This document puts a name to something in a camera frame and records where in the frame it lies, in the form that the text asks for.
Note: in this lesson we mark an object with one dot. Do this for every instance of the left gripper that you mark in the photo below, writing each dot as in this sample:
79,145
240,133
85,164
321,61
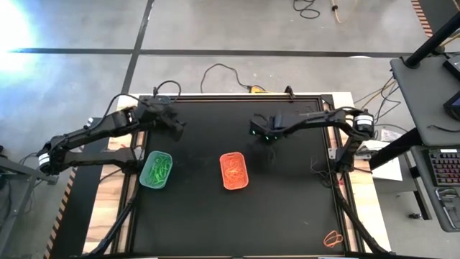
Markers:
165,115

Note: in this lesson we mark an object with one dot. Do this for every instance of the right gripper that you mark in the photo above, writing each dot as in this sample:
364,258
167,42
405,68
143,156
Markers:
271,127

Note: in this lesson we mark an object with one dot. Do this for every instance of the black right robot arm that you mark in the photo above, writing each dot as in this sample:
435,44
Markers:
316,120

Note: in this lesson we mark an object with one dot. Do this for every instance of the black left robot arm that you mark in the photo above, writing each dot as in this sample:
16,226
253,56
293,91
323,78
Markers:
90,131

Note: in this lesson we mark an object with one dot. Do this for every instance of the orange rubber band heap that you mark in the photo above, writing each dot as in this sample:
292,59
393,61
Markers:
235,172

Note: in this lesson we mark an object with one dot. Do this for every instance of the black rubber band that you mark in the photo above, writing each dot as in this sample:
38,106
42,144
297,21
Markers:
312,163

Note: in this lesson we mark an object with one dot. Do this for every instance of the green rubber band heap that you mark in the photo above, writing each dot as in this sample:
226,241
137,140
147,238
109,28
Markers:
158,171

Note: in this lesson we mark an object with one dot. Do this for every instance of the orange plastic basket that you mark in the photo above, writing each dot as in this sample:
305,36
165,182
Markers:
233,156

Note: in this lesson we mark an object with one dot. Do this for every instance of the mint green plastic basket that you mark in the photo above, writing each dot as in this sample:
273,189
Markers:
154,154

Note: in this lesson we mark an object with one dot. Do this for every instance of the yellow power plug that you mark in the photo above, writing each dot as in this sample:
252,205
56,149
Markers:
257,89

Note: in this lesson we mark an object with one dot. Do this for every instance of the silver right mounting plate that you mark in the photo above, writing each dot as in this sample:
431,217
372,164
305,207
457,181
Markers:
332,154

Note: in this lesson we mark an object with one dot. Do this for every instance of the printed paper sheet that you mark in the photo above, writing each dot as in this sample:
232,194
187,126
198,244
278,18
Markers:
390,136

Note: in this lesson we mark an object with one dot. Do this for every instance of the white paper sheet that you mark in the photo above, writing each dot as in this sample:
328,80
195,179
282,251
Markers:
390,172

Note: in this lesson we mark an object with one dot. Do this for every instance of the black diagonal beam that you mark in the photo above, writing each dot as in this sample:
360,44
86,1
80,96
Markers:
395,149

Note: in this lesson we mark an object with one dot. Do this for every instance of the black striped-edge floor mat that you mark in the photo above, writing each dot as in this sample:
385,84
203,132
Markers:
77,216

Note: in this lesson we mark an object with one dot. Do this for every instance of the grey metal cart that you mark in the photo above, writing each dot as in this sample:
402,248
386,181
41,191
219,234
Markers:
32,174

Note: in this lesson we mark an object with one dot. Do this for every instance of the grey side desk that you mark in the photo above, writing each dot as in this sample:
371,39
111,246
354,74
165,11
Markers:
420,100

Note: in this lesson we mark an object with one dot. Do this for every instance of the small black floor caster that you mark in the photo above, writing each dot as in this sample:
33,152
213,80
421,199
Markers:
415,216

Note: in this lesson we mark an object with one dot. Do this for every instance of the grey lower shelf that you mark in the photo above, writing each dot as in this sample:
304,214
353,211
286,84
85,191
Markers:
424,194

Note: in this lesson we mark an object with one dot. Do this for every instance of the backlit computer keyboard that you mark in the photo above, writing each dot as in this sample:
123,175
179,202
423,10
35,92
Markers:
445,167

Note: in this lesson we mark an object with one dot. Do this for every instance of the grey handheld device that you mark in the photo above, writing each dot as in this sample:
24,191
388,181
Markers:
449,201

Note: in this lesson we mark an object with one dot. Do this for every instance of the black tablet screen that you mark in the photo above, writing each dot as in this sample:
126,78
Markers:
454,106

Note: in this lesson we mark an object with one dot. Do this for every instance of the black round pole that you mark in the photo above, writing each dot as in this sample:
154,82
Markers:
431,43

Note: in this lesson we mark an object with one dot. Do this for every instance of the dark striped-edge mat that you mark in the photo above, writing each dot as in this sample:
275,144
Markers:
438,11

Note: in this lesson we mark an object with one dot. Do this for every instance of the black frame clamp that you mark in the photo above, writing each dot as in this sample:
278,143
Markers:
289,91
155,90

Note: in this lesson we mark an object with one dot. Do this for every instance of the black table frame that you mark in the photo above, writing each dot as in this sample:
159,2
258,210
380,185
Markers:
233,98

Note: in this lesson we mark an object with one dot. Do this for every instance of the black frame strut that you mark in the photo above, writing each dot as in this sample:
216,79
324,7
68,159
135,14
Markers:
359,230
115,230

